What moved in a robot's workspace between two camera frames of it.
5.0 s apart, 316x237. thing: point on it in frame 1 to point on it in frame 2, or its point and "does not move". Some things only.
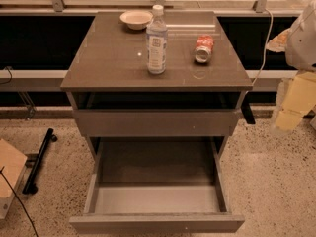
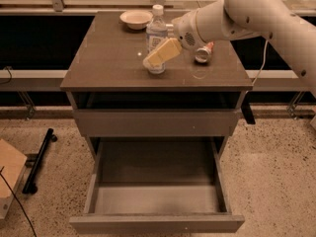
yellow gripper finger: x=299 y=102 to x=168 y=48
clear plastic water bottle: x=157 y=41 does not move
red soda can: x=203 y=48 does not move
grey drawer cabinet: x=106 y=78 does not move
